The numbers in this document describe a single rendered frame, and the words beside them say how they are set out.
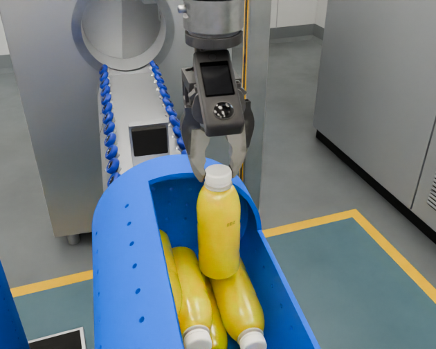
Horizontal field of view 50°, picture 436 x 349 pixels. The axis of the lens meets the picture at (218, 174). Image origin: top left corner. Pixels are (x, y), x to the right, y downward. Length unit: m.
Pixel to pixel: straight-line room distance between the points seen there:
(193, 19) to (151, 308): 0.33
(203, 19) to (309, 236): 2.07
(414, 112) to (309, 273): 0.96
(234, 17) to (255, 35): 0.75
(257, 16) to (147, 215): 0.79
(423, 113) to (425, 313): 0.94
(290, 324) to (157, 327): 0.27
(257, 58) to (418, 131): 1.38
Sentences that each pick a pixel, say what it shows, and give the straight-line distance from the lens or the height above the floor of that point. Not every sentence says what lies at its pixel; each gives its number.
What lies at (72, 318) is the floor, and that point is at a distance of 2.21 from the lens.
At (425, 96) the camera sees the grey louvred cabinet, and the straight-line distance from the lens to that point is 2.50.
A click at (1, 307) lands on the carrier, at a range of 1.33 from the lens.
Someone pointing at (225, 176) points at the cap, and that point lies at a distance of 0.66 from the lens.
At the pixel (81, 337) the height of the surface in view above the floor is 0.15.
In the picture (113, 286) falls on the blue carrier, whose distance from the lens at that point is 0.61.
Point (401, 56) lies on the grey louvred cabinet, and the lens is 2.61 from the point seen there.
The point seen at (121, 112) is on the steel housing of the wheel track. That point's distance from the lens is 1.66.
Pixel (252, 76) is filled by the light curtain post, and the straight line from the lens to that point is 1.36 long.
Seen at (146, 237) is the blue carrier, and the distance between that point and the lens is 0.62.
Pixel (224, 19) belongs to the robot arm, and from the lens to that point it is 0.57.
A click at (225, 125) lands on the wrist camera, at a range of 0.54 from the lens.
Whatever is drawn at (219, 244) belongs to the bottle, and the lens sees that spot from 0.71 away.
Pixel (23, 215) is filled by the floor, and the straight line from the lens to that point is 2.87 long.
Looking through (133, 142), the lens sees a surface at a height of 1.04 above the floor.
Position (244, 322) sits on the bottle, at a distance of 0.74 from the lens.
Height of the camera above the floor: 1.62
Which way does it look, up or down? 33 degrees down
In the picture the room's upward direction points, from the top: straight up
